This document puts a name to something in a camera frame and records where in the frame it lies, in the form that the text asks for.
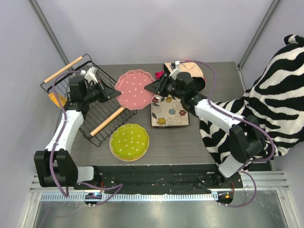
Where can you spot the grey slotted cable duct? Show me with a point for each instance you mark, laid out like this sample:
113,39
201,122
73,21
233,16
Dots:
93,196

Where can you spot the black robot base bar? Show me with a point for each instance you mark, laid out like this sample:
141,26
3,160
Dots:
166,179

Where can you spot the orange dotted round plate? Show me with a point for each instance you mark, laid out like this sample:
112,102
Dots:
112,154

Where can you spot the pink dotted round plate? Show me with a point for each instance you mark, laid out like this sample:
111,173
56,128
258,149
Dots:
131,85

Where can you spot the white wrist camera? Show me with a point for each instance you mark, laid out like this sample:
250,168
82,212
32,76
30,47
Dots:
175,69
90,74

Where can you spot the green dotted round plate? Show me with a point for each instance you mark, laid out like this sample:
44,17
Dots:
130,138

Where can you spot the black wire dish rack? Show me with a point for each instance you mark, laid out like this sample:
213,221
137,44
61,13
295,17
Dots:
67,83

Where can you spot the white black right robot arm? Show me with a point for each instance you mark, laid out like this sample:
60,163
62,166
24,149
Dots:
245,137

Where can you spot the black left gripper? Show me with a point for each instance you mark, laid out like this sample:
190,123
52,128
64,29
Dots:
103,90

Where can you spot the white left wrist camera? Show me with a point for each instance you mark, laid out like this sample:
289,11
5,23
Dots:
90,74

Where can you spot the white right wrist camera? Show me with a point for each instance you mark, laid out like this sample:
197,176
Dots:
175,69

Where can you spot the beige black bucket hat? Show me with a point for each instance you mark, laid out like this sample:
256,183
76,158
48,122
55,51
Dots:
196,73

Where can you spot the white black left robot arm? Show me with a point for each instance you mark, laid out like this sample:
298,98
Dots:
54,165

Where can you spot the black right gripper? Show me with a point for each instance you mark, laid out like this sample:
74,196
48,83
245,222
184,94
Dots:
162,83

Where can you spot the zebra striped blanket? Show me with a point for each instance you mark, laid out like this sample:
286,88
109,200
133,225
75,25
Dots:
276,98

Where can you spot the red folded cloth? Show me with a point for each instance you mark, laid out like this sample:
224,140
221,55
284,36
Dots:
158,75

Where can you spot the cream flower square plate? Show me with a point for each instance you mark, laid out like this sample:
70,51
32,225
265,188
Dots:
168,112

